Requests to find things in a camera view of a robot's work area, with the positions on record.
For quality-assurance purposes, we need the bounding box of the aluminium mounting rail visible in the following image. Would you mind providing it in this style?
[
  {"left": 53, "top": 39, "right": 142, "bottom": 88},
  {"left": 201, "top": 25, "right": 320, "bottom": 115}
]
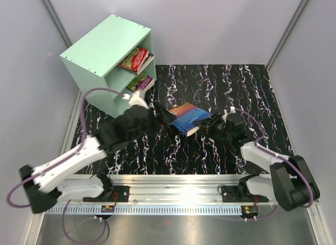
[{"left": 34, "top": 173, "right": 321, "bottom": 207}]

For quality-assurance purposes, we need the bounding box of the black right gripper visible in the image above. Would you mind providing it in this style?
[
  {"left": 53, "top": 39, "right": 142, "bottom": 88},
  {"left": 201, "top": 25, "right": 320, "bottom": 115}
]
[{"left": 192, "top": 111, "right": 233, "bottom": 141}]

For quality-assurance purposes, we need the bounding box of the purple treehouse book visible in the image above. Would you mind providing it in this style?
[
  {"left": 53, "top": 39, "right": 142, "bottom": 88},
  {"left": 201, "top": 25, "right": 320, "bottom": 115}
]
[{"left": 127, "top": 73, "right": 155, "bottom": 95}]

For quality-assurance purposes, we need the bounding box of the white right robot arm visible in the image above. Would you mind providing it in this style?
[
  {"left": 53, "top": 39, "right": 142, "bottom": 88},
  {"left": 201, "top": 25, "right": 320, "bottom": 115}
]
[{"left": 194, "top": 112, "right": 320, "bottom": 211}]

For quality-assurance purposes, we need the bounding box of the blue paperback book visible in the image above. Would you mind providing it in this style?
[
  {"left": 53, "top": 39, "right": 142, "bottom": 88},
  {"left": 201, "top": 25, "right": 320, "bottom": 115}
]
[{"left": 169, "top": 103, "right": 212, "bottom": 137}]

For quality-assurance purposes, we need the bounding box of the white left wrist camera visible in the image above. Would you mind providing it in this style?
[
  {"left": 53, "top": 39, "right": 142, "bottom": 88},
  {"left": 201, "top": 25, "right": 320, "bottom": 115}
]
[{"left": 122, "top": 91, "right": 149, "bottom": 109}]

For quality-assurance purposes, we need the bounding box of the black marbled table mat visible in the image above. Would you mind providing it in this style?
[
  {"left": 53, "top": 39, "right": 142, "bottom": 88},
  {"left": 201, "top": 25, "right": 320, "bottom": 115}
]
[{"left": 80, "top": 64, "right": 293, "bottom": 175}]

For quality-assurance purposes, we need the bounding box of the red paperback book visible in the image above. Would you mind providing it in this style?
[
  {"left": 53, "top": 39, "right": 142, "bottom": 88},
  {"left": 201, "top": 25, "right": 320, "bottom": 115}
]
[{"left": 118, "top": 47, "right": 150, "bottom": 72}]

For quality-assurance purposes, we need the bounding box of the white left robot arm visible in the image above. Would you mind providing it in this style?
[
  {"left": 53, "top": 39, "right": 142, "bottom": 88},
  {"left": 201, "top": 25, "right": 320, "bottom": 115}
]
[{"left": 19, "top": 103, "right": 176, "bottom": 213}]

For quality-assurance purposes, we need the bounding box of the white slotted cable duct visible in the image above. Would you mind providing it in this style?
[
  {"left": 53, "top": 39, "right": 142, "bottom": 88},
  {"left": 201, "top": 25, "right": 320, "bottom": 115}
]
[{"left": 47, "top": 204, "right": 242, "bottom": 216}]

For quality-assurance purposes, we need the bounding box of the black paperback book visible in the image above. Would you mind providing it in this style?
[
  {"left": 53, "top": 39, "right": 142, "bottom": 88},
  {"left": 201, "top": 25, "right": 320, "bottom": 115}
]
[{"left": 136, "top": 54, "right": 154, "bottom": 75}]

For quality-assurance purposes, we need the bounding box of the mint green wooden shelf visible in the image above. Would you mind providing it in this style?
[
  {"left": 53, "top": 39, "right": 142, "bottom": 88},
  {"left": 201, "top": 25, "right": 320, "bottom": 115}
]
[{"left": 60, "top": 14, "right": 154, "bottom": 117}]

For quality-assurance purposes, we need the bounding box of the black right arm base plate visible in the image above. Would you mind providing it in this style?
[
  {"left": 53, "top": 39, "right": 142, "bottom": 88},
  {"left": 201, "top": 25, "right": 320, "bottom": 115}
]
[{"left": 219, "top": 185, "right": 269, "bottom": 203}]

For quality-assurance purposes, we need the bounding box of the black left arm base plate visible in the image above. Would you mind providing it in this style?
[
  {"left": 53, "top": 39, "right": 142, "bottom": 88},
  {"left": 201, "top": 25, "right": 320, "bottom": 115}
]
[{"left": 82, "top": 185, "right": 130, "bottom": 202}]

